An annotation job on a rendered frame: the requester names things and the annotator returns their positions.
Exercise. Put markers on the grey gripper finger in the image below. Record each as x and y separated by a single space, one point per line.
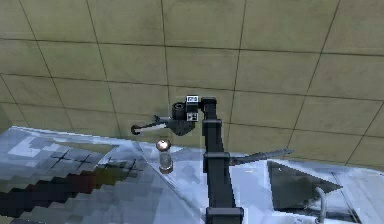
148 128
159 119

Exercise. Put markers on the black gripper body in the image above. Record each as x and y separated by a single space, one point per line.
181 118

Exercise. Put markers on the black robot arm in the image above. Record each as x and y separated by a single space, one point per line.
216 166

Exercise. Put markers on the grey glass shaker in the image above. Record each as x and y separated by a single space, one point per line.
164 156

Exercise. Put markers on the steel kitchen sink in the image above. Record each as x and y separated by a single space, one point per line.
301 191

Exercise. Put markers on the grey stove top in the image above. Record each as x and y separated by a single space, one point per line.
66 166

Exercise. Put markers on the grey sink faucet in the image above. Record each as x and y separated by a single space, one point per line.
320 205

